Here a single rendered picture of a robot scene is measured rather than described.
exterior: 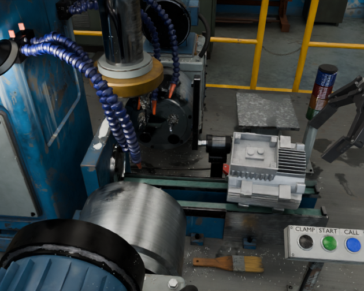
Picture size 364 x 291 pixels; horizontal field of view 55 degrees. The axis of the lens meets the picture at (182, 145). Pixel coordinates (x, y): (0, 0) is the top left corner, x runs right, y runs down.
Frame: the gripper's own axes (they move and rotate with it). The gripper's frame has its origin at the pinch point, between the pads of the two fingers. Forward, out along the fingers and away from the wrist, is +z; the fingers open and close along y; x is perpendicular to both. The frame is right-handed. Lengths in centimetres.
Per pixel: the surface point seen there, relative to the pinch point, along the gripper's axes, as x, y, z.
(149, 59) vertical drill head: -44.8, -6.2, 7.3
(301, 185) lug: 4.8, 2.3, 13.0
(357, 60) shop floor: 188, -332, 29
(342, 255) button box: 9.1, 23.0, 10.9
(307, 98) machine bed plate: 40, -91, 22
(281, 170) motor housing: -0.9, -0.9, 13.7
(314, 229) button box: 2.9, 18.6, 11.5
